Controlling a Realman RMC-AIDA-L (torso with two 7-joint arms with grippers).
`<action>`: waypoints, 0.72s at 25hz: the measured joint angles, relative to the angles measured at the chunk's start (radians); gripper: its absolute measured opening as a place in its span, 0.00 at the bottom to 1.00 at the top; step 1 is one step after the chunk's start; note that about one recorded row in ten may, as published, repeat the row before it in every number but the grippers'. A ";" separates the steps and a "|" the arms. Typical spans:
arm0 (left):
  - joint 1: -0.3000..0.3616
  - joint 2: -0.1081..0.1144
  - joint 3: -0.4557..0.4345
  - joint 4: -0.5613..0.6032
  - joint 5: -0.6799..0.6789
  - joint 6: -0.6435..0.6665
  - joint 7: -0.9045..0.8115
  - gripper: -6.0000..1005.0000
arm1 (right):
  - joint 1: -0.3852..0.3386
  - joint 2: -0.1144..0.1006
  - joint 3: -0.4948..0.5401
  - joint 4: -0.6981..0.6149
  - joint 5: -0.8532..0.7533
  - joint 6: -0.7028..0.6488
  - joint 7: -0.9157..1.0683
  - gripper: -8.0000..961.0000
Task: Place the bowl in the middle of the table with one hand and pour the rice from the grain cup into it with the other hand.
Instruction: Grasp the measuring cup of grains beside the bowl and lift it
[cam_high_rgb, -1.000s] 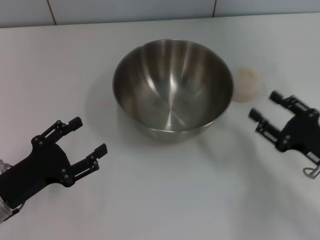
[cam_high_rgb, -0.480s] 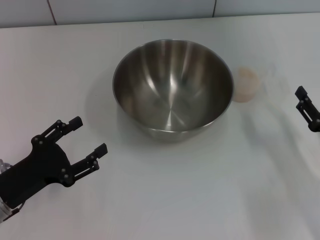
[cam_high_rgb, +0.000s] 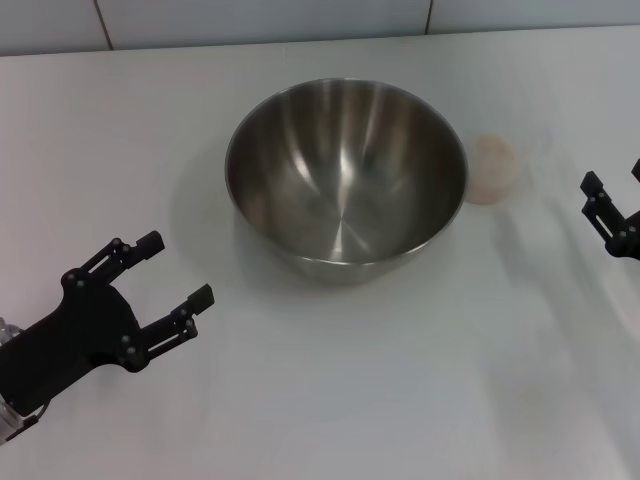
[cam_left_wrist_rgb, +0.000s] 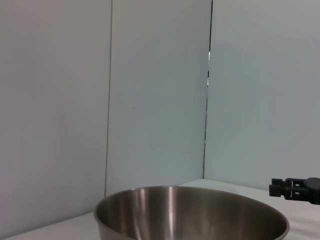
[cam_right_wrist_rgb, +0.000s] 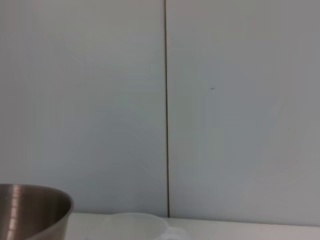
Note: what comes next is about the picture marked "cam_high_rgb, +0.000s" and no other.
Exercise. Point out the clear plastic cup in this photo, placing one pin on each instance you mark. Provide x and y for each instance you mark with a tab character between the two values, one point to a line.
492	170

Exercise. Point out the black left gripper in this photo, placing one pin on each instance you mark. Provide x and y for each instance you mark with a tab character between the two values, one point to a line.
75	330

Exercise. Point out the stainless steel mixing bowl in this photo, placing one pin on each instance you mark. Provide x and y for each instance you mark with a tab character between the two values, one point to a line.
345	190

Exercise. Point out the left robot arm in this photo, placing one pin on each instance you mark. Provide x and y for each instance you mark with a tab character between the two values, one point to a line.
6	425

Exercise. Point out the white rice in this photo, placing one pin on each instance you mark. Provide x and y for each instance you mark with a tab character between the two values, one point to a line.
490	167

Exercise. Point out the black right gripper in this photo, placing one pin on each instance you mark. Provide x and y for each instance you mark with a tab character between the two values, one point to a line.
627	240

